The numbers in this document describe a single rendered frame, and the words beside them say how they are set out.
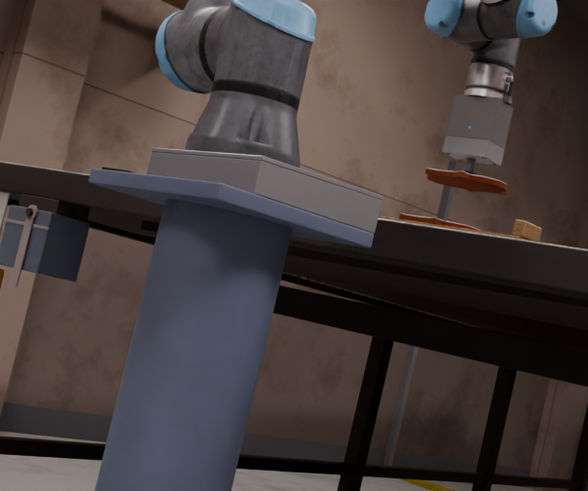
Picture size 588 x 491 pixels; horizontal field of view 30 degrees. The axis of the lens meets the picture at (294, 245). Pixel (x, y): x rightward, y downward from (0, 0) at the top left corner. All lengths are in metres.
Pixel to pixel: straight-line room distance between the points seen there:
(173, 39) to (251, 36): 0.17
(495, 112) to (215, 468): 0.83
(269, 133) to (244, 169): 0.09
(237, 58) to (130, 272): 3.70
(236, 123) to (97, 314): 3.66
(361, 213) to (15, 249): 0.97
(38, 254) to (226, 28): 0.84
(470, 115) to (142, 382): 0.81
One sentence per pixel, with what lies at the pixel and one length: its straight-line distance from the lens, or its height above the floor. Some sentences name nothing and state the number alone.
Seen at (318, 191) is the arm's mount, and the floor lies 0.90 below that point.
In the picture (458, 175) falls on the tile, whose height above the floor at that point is 1.03.
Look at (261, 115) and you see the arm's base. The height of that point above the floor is 0.98.
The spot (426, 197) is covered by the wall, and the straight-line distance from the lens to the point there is 6.45.
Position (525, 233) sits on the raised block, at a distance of 1.73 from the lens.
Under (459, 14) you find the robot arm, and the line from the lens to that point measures 1.87.
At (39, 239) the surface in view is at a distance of 2.19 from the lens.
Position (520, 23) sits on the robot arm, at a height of 1.26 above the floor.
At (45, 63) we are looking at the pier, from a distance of 4.63.
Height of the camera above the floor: 0.74
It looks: 4 degrees up
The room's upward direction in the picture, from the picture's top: 13 degrees clockwise
